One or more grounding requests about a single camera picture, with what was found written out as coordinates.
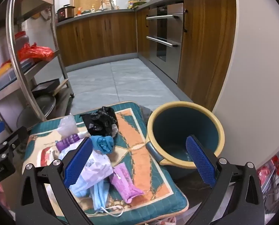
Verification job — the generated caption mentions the pink purple tissue packet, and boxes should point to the pink purple tissue packet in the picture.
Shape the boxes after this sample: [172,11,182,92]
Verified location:
[109,162,145,204]

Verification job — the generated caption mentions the white blue printed wrapper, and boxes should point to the white blue printed wrapper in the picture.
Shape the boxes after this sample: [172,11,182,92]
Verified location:
[59,149,114,188]

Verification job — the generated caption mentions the stainless steel shelf rack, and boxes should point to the stainless steel shelf rack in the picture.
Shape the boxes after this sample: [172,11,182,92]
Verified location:
[0,0,75,132]

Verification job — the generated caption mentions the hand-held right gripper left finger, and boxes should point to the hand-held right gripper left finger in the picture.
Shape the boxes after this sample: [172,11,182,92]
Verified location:
[15,136,98,225]

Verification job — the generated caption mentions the teal bin with yellow rim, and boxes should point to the teal bin with yellow rim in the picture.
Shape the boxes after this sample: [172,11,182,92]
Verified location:
[145,101,225,177]

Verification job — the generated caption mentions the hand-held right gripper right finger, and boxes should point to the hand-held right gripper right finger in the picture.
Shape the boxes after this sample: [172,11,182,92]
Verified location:
[185,135,265,225]

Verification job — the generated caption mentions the blue plastic bag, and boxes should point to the blue plastic bag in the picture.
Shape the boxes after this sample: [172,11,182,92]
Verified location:
[91,135,115,155]

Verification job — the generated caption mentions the grey kitchen countertop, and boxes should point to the grey kitchen countertop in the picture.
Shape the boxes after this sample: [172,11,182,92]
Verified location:
[56,0,236,26]

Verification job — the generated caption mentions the chrome faucet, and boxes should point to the chrome faucet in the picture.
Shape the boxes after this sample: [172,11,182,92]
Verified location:
[101,0,115,11]

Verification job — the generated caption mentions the blue face mask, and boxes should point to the blue face mask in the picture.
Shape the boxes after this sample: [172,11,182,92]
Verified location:
[87,180,125,217]

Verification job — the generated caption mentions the purple bottle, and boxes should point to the purple bottle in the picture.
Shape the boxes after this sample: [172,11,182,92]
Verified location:
[56,131,91,152]

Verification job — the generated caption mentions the wooden handle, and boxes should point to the wooden handle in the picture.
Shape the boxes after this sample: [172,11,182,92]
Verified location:
[53,79,69,95]

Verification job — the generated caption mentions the dark red rice cooker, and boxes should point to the dark red rice cooker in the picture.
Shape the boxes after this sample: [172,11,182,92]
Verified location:
[57,4,75,22]

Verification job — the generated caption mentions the black tray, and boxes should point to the black tray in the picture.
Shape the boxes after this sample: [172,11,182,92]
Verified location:
[32,78,60,96]

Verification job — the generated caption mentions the red plastic bag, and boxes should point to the red plastic bag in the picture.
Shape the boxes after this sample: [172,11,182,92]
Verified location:
[18,43,54,62]

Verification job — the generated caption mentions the red snack packet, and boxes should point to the red snack packet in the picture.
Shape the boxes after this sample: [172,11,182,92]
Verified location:
[258,156,279,185]

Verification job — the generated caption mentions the blue plastic storage box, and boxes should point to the blue plastic storage box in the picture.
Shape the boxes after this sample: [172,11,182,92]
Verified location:
[0,58,34,96]

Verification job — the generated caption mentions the yellow plastic packet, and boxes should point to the yellow plastic packet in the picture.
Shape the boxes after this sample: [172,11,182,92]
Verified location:
[0,61,12,78]

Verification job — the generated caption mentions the metal wire rack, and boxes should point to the metal wire rack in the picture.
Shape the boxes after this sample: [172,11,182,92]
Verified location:
[257,143,279,216]

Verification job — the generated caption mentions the round metal pan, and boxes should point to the round metal pan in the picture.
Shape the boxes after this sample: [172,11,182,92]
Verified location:
[16,95,57,129]

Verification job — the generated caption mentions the teal orange printed cushion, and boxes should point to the teal orange printed cushion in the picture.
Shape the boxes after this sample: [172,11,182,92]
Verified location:
[22,101,189,224]

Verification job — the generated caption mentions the clear plastic bag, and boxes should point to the clear plastic bag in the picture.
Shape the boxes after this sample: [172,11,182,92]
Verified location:
[57,115,80,139]

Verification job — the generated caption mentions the wooden kitchen cabinets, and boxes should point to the wooden kitchen cabinets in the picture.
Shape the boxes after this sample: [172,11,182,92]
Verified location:
[56,0,237,106]

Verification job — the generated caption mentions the stainless steel oven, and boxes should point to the stainless steel oven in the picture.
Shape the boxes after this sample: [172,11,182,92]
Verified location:
[145,2,184,82]

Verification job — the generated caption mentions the clear jar with red lid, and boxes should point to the clear jar with red lid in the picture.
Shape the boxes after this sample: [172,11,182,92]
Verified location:
[14,31,29,52]

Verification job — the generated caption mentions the black plastic bag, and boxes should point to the black plastic bag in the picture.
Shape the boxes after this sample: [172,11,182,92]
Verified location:
[80,106,119,137]

